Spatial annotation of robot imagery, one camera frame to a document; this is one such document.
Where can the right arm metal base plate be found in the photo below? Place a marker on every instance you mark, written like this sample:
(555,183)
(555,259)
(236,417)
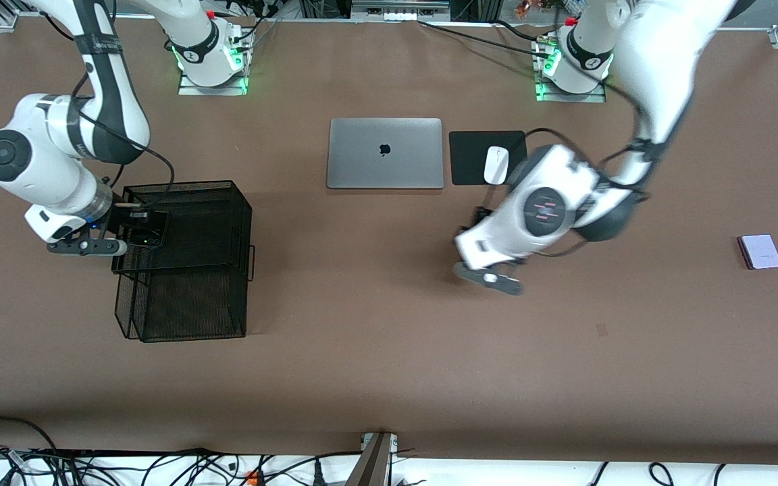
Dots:
(213,90)

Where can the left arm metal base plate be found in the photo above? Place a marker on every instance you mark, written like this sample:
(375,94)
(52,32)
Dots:
(571,97)

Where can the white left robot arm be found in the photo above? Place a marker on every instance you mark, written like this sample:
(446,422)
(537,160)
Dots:
(544,209)

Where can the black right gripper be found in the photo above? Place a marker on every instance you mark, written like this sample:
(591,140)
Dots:
(121,218)

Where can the black mouse pad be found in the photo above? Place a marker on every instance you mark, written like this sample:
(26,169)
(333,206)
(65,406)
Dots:
(470,158)

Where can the lavender flip phone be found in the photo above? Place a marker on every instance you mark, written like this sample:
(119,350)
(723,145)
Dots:
(762,252)

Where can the white power strip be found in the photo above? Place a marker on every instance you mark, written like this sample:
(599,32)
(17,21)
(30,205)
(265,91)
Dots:
(400,10)

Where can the white computer mouse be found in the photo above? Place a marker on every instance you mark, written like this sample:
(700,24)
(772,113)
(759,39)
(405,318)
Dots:
(496,165)

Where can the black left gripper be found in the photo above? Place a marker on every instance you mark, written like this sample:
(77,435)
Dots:
(480,217)

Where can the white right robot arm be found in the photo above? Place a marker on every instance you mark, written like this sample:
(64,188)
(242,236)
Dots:
(44,169)

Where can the silver closed laptop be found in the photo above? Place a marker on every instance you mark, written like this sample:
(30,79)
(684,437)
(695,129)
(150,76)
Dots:
(385,162)

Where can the aluminium camera mount post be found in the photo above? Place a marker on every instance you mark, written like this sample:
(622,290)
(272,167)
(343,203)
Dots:
(372,466)

